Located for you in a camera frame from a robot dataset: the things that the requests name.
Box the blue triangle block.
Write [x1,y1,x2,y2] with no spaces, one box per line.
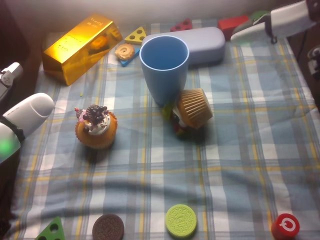
[118,47,141,68]

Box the green sandwich cookie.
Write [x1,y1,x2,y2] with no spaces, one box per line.
[164,203,198,239]

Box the blue plastic cup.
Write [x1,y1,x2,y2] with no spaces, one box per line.
[139,35,190,107]

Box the lilac glasses case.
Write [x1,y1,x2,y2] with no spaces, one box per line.
[141,26,226,68]

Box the strawberry topped cupcake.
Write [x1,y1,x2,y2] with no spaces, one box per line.
[162,87,214,137]

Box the chocolate topped cupcake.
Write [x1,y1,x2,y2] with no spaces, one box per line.
[74,104,118,150]

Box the tan swirl biscuit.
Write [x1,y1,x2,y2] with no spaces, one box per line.
[114,43,136,61]

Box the red cylinder with white symbol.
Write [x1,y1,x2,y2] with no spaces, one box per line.
[271,212,300,240]

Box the red triangle block with holes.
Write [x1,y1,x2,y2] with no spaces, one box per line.
[169,18,193,33]

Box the brown sandwich cookie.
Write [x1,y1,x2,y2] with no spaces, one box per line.
[91,213,125,240]

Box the red rectangular block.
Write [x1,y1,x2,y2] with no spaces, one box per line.
[217,15,251,42]

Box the blue plaid cloth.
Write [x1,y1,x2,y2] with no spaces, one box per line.
[4,23,320,240]

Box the yellow triangle block with holes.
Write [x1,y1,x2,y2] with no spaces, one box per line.
[124,26,147,46]

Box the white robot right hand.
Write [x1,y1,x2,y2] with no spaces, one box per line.
[229,0,318,44]

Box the green disc with striped side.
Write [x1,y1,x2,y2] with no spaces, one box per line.
[249,9,272,26]

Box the green triangle block with holes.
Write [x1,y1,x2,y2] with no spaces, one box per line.
[34,216,65,240]

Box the gold bar box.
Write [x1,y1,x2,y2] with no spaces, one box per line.
[41,13,124,87]

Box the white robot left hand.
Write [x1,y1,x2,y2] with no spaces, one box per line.
[0,61,56,165]

